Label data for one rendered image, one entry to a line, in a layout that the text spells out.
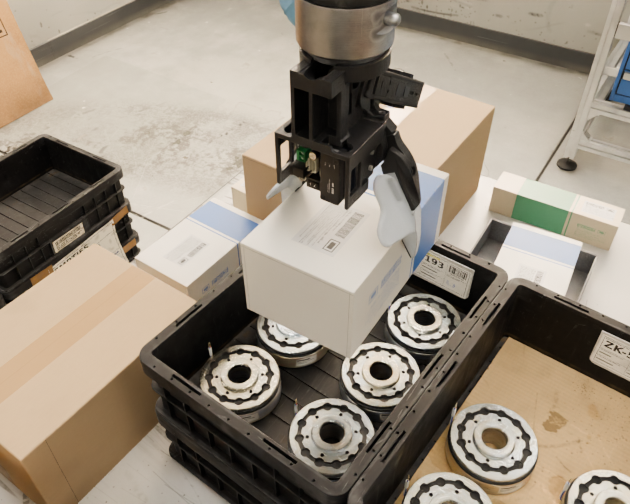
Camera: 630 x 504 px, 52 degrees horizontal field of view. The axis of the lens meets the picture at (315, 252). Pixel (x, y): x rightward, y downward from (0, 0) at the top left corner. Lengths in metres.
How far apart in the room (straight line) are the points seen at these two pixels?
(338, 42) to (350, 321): 0.24
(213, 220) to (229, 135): 1.71
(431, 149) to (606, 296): 0.41
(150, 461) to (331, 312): 0.48
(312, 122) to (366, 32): 0.08
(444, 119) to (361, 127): 0.72
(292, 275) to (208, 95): 2.64
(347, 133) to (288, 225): 0.13
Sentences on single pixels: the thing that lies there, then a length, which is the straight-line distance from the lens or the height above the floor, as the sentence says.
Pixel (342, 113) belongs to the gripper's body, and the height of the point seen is 1.28.
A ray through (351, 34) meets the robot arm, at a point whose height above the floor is 1.34.
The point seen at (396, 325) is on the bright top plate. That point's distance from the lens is 0.90.
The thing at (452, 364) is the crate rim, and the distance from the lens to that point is 0.77.
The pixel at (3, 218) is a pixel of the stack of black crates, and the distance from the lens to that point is 1.81.
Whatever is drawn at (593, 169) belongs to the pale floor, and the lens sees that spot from 2.87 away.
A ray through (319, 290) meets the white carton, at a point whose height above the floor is 1.12.
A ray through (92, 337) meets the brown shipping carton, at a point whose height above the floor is 0.86.
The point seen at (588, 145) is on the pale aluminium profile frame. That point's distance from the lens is 2.76.
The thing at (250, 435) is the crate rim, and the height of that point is 0.93.
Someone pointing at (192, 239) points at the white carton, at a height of 0.79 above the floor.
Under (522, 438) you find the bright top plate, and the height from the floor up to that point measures 0.86.
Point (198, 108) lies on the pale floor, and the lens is 3.08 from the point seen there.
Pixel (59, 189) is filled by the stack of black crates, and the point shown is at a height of 0.49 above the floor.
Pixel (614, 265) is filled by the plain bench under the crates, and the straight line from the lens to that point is 1.32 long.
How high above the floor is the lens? 1.53
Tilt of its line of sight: 43 degrees down
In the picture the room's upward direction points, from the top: straight up
